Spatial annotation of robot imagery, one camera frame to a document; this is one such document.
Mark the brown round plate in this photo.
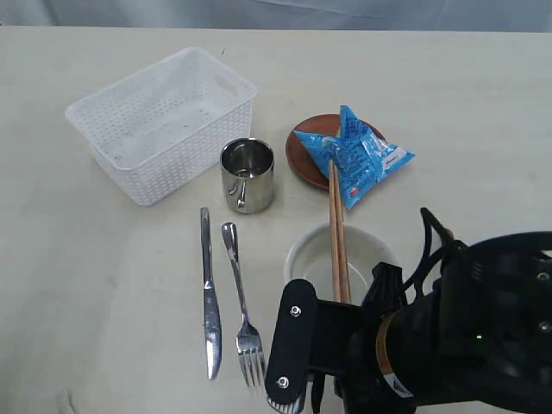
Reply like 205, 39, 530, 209
285, 112, 387, 192

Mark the stainless steel cup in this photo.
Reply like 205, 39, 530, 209
220, 137, 274, 214

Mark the white ceramic bowl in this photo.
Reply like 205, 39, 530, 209
284, 223, 399, 305

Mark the blue snack bag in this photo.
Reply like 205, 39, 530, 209
294, 104, 415, 210

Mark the wooden chopstick back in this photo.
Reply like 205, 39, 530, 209
334, 166, 351, 304

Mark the silver table knife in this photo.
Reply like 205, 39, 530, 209
200, 207, 222, 380

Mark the silver fork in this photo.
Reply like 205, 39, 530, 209
221, 222, 266, 387

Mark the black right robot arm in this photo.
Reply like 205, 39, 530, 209
342, 231, 551, 413

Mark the white perforated plastic basket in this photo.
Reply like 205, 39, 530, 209
65, 47, 257, 207

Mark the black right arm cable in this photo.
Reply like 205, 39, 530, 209
400, 207, 458, 298

